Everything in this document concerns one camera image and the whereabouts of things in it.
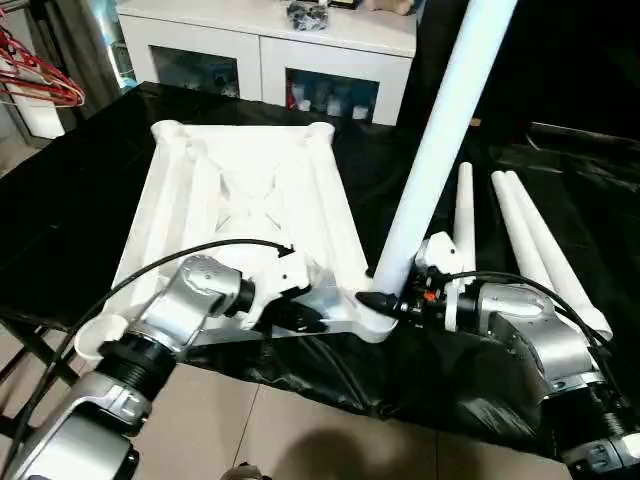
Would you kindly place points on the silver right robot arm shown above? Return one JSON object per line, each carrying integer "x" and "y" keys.
{"x": 550, "y": 350}

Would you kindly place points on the white jar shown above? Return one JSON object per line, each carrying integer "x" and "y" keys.
{"x": 361, "y": 111}

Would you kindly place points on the white plastic container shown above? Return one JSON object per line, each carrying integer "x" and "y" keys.
{"x": 42, "y": 120}

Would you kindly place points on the dark patterned bundle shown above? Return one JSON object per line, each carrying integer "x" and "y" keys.
{"x": 309, "y": 17}

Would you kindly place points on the white plastic table top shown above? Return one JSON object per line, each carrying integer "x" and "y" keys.
{"x": 250, "y": 165}

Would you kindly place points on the white plastic table leg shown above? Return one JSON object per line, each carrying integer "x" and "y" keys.
{"x": 516, "y": 225}
{"x": 542, "y": 225}
{"x": 464, "y": 210}
{"x": 440, "y": 150}

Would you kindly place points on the black folding table frame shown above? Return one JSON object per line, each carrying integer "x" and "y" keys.
{"x": 30, "y": 360}

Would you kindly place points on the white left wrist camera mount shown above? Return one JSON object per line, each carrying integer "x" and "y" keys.
{"x": 280, "y": 270}

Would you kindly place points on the black monitor bar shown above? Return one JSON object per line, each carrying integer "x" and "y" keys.
{"x": 590, "y": 136}

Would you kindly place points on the white glass door cabinet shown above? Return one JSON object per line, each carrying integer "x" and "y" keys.
{"x": 260, "y": 45}

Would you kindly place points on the blue white patterned panel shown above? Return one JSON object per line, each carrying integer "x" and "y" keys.
{"x": 119, "y": 57}

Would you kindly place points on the grey curtain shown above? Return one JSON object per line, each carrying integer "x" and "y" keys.
{"x": 80, "y": 45}

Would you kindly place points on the black glossy mat cloth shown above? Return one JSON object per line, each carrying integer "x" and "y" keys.
{"x": 75, "y": 225}

